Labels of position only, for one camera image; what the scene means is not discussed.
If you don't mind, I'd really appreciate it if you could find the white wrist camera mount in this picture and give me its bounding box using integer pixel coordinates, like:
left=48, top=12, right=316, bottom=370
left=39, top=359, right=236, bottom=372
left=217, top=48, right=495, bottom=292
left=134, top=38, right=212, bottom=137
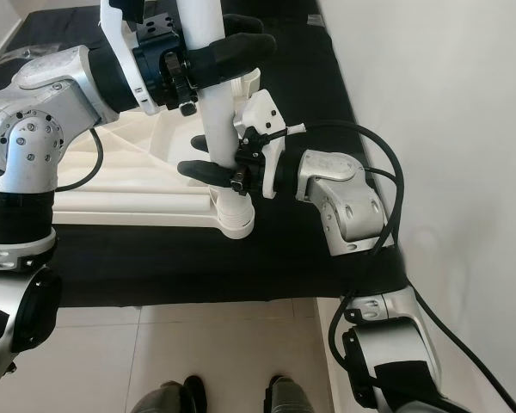
left=232, top=89, right=306, bottom=199
left=99, top=0, right=164, bottom=117

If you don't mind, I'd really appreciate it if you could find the black tablecloth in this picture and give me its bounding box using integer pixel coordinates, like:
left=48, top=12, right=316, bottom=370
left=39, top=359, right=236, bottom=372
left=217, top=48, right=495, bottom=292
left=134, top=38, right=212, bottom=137
left=0, top=0, right=409, bottom=302

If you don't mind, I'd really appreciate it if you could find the grey robot right foot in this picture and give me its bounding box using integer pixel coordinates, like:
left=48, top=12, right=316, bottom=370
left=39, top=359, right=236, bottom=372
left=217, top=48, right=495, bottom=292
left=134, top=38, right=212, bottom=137
left=265, top=376, right=323, bottom=413

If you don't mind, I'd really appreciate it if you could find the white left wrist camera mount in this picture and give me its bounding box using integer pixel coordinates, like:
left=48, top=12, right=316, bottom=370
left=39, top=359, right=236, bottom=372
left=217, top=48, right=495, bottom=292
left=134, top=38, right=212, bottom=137
left=99, top=0, right=164, bottom=117

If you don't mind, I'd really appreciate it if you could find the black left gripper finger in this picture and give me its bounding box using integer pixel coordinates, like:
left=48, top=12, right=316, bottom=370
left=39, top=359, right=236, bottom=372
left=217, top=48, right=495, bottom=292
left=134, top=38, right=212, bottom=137
left=189, top=33, right=278, bottom=87
left=222, top=13, right=267, bottom=37

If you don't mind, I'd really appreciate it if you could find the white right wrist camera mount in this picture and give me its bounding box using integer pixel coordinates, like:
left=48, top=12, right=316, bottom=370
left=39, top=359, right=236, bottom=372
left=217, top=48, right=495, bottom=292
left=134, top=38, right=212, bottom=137
left=232, top=89, right=306, bottom=199

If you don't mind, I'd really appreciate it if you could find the clear plastic bag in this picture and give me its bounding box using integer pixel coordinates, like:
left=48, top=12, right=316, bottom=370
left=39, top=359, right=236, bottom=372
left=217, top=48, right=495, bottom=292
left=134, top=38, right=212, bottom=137
left=0, top=47, right=35, bottom=68

